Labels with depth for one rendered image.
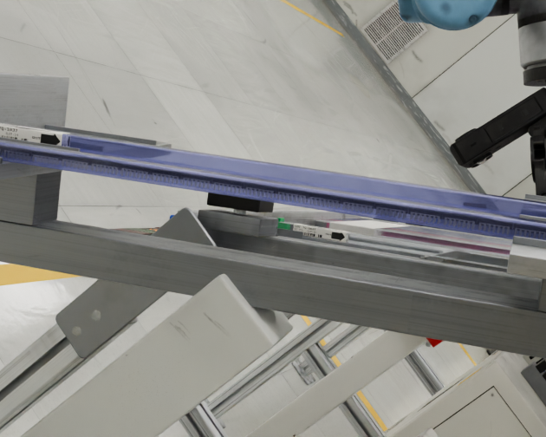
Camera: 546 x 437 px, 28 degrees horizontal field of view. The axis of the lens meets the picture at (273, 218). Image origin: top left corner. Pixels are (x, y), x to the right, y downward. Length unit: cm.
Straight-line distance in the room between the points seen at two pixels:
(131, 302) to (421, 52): 910
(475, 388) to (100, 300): 153
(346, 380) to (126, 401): 131
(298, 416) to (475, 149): 107
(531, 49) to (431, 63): 888
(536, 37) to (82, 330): 52
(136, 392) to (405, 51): 935
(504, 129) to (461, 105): 879
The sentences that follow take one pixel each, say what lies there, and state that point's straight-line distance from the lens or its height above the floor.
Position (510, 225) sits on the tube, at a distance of 60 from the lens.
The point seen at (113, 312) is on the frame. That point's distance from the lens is 99.
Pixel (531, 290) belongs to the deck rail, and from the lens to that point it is 93.
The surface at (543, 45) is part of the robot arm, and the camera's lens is 111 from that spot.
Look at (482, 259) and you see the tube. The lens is 114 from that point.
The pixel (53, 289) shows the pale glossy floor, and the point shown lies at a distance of 239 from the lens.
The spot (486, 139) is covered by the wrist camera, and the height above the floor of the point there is 98.
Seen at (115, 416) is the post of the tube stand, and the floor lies 70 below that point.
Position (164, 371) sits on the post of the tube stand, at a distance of 75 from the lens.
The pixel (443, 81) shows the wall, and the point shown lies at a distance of 995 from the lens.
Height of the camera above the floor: 106
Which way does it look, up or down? 15 degrees down
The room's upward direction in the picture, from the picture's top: 51 degrees clockwise
